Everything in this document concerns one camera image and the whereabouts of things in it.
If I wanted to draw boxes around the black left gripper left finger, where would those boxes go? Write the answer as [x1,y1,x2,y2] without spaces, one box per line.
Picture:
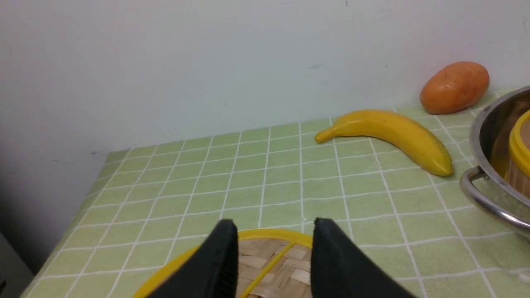
[147,219,239,298]

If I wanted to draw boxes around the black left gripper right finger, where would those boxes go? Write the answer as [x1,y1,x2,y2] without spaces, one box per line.
[311,218,415,298]

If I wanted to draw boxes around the yellow bamboo steamer lid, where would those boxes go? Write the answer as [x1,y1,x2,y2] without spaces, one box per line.
[132,229,314,298]

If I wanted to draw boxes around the yellow bamboo steamer basket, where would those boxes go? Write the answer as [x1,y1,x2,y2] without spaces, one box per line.
[505,111,530,198]

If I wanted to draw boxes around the stainless steel pot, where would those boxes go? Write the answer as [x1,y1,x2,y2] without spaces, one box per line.
[460,86,530,238]

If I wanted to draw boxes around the green checkered tablecloth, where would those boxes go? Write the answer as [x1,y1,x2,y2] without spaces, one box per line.
[20,91,529,298]

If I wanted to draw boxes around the yellow banana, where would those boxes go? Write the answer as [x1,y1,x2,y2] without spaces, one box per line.
[315,110,453,177]

